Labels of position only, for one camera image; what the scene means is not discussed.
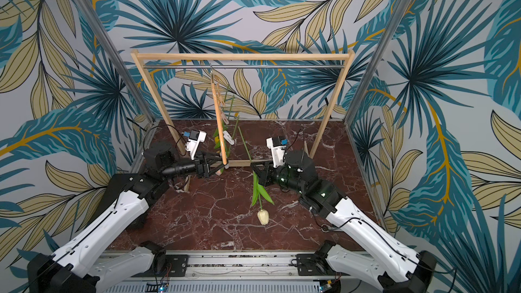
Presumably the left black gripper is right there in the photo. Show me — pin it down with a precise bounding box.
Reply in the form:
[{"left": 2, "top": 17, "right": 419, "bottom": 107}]
[{"left": 162, "top": 149, "right": 229, "bottom": 180}]

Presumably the white tulip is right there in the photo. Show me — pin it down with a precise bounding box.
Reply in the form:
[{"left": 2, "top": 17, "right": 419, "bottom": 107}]
[{"left": 237, "top": 125, "right": 275, "bottom": 227}]

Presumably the tan wavy clothes hanger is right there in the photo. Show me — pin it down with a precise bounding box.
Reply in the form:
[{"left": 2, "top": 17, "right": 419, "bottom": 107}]
[{"left": 210, "top": 69, "right": 230, "bottom": 169}]

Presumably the yellow tulip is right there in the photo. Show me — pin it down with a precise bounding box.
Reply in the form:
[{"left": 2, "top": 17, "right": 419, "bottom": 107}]
[{"left": 213, "top": 128, "right": 221, "bottom": 149}]

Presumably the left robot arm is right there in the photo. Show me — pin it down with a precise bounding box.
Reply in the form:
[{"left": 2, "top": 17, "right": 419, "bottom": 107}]
[{"left": 27, "top": 140, "right": 227, "bottom": 292}]

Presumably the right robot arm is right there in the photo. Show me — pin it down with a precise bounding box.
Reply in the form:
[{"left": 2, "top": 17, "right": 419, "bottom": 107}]
[{"left": 251, "top": 151, "right": 437, "bottom": 292}]

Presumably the white clothespin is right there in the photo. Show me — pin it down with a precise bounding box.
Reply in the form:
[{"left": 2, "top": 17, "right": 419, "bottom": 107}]
[{"left": 223, "top": 130, "right": 236, "bottom": 146}]

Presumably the metal rack rod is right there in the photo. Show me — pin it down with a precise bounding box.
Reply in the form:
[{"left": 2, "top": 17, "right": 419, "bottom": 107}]
[{"left": 143, "top": 65, "right": 344, "bottom": 70}]

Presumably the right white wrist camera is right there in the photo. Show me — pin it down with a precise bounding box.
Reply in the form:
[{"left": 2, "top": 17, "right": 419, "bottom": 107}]
[{"left": 266, "top": 136, "right": 288, "bottom": 168}]

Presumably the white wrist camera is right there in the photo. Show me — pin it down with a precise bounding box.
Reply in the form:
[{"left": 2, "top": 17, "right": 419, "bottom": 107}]
[
  {"left": 266, "top": 136, "right": 288, "bottom": 168},
  {"left": 183, "top": 130, "right": 207, "bottom": 160}
]

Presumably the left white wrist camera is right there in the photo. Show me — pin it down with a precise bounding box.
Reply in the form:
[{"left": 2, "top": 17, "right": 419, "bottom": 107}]
[{"left": 183, "top": 130, "right": 207, "bottom": 160}]

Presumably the aluminium front rail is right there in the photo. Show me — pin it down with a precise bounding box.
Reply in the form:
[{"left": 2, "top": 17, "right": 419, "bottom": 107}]
[{"left": 60, "top": 250, "right": 420, "bottom": 293}]

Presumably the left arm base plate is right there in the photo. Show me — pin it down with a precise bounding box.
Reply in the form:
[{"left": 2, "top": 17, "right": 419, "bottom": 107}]
[{"left": 152, "top": 254, "right": 189, "bottom": 278}]

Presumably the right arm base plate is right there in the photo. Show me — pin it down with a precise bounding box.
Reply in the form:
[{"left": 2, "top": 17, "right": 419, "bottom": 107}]
[{"left": 292, "top": 253, "right": 336, "bottom": 276}]

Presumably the wooden clothes rack frame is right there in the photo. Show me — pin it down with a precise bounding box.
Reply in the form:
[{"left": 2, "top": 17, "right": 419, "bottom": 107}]
[{"left": 131, "top": 50, "right": 355, "bottom": 179}]

